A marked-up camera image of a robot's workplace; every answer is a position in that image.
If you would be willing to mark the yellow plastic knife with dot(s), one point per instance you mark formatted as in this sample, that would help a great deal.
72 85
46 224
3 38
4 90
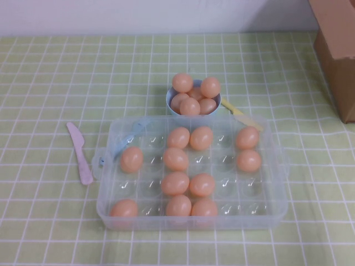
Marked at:
233 109

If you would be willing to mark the brown cardboard box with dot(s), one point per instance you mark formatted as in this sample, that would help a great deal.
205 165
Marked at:
338 41

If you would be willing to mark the light blue bowl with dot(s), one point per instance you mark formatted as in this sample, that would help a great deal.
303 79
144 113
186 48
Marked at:
168 101

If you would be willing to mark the pink plastic knife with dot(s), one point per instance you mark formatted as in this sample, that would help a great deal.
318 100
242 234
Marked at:
83 163

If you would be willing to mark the green grid tablecloth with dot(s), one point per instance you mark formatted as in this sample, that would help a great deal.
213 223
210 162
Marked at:
41 83

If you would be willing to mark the transparent plastic egg box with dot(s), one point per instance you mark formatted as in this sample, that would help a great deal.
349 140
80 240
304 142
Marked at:
138 191

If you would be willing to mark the light blue plastic knife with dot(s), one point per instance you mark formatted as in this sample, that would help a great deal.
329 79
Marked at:
124 141

